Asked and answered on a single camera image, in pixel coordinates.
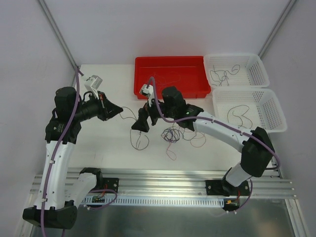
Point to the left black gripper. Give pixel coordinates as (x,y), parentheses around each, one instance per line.
(103,106)

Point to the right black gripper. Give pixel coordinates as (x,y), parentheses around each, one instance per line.
(150,113)

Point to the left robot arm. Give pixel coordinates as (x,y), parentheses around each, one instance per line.
(56,207)

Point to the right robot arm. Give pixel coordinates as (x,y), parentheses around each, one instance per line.
(254,146)

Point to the red plastic tray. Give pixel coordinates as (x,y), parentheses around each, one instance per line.
(186,73)

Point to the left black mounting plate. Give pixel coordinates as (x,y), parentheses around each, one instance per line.
(110,184)

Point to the black mounting plate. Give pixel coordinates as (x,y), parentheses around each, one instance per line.
(221,188)
(110,184)

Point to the far white perforated basket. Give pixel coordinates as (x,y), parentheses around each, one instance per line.
(235,69)

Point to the white perforated basket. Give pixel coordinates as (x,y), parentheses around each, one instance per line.
(249,108)
(235,69)

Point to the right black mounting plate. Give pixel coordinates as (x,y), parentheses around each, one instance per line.
(221,188)

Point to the near white perforated basket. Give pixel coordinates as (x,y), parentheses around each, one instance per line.
(249,108)

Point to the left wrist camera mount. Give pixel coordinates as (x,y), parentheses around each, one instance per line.
(92,84)

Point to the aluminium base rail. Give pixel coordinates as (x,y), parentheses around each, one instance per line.
(175,183)

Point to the white slotted cable duct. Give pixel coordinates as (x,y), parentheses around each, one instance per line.
(154,201)

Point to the left aluminium frame post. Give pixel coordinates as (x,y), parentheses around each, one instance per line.
(45,9)

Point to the aluminium frame post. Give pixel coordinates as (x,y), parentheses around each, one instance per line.
(277,26)
(45,9)

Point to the right aluminium frame post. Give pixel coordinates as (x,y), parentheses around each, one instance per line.
(277,26)

